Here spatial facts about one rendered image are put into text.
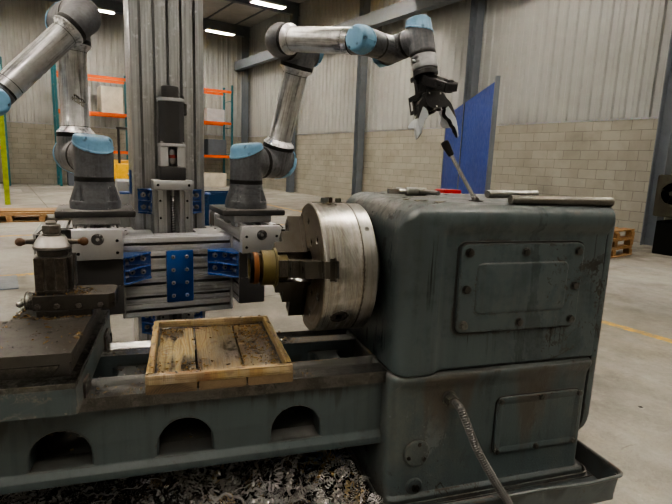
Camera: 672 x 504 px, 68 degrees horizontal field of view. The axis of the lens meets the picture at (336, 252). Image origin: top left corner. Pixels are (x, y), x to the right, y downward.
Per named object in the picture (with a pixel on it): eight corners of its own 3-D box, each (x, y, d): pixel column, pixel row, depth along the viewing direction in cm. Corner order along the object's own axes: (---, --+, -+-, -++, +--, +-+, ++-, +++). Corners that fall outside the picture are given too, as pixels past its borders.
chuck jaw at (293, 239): (315, 260, 127) (309, 220, 133) (320, 250, 123) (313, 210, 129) (272, 260, 124) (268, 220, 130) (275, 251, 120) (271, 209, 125)
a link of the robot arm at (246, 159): (222, 179, 180) (222, 140, 177) (251, 179, 190) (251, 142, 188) (243, 180, 172) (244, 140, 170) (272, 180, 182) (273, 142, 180)
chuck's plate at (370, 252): (333, 300, 145) (341, 193, 137) (371, 350, 117) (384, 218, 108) (322, 300, 144) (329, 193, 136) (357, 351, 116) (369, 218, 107)
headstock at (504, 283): (498, 306, 173) (509, 193, 166) (609, 359, 128) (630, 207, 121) (334, 315, 155) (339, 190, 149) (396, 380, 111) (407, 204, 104)
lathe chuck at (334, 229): (322, 300, 144) (329, 193, 136) (357, 351, 115) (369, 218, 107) (291, 302, 142) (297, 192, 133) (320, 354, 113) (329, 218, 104)
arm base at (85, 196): (70, 205, 164) (68, 175, 163) (120, 205, 171) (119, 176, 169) (68, 210, 151) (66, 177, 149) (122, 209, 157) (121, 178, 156)
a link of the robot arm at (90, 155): (82, 177, 151) (79, 131, 148) (65, 175, 160) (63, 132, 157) (121, 177, 159) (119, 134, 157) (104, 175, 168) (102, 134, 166)
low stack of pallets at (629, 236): (583, 246, 906) (586, 223, 898) (633, 254, 839) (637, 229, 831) (545, 252, 831) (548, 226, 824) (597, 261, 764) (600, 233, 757)
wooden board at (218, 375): (266, 328, 142) (266, 314, 141) (293, 381, 108) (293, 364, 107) (154, 334, 133) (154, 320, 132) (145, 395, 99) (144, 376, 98)
